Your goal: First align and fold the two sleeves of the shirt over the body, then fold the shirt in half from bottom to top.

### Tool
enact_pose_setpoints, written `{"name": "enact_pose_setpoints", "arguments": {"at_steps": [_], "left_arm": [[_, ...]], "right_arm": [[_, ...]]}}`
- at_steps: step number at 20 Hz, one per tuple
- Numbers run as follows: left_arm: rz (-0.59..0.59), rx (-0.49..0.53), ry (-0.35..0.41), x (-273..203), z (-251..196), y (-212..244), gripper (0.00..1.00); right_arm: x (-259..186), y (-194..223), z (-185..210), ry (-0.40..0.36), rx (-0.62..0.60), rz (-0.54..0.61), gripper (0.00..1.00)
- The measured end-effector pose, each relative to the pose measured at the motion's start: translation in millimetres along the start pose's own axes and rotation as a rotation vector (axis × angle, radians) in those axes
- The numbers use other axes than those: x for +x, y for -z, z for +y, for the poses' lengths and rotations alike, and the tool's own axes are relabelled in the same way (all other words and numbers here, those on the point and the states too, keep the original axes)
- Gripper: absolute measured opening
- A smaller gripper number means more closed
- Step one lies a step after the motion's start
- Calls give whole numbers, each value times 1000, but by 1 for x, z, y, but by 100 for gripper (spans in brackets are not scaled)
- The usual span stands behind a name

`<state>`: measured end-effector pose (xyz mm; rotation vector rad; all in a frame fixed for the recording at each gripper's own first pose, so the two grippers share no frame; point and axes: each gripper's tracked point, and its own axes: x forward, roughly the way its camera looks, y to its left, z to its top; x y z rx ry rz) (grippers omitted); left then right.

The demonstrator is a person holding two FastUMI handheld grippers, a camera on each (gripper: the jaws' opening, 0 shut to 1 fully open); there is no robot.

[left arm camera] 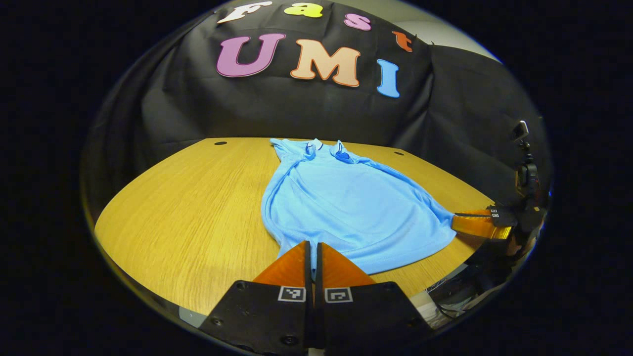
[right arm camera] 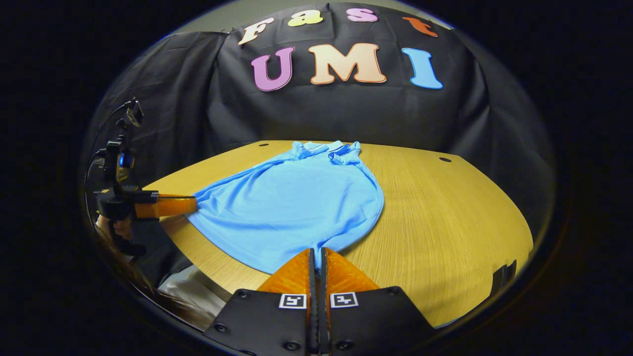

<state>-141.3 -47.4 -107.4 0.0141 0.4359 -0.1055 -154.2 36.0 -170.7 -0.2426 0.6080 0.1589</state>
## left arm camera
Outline light blue polo T-shirt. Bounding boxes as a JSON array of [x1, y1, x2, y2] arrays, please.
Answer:
[[261, 138, 458, 275]]

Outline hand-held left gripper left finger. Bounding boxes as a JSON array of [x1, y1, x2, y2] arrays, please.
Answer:
[[198, 241, 315, 356]]

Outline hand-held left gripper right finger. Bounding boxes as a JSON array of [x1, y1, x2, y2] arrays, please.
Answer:
[[316, 242, 433, 356]]

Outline black backdrop cloth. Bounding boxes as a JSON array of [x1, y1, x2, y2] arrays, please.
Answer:
[[82, 0, 552, 211]]

